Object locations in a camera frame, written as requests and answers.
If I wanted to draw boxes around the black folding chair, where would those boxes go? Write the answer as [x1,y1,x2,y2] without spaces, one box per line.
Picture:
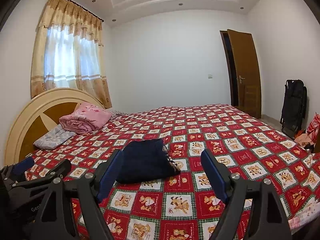
[279,79,308,140]

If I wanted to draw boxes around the grey floral pillow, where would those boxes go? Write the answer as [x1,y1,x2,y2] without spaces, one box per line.
[33,124,76,149]

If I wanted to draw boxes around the pink folded quilt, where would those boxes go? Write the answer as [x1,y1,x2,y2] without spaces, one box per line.
[59,102,113,134]

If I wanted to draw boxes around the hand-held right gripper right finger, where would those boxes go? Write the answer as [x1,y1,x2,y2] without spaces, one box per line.
[201,149,293,240]

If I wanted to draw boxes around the red checked printed bedspread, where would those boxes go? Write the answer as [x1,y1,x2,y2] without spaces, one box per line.
[25,104,320,240]

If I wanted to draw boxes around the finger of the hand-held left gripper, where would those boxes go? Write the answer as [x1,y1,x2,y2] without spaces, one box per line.
[12,157,35,177]
[11,159,72,188]

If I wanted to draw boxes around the red checked cloth pile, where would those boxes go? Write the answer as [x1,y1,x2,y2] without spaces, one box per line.
[294,112,320,153]

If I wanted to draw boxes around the brown wooden door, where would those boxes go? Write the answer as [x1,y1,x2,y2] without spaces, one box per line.
[227,29,262,119]

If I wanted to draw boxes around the beige patterned curtain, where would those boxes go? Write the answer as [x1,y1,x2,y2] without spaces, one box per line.
[30,0,112,109]

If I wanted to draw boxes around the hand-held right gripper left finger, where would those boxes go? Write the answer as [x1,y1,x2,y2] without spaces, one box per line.
[31,149,124,240]

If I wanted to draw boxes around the dark curtain rod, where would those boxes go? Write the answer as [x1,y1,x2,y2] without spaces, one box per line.
[49,0,104,22]

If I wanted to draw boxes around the cream wooden headboard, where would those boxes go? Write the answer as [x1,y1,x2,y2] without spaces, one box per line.
[4,88,106,167]

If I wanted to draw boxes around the navy patterned knit sweater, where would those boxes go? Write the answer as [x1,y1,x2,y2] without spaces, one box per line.
[116,138,182,184]

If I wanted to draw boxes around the pink floral bed sheet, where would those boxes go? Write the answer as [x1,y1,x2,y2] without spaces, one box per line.
[287,200,320,231]

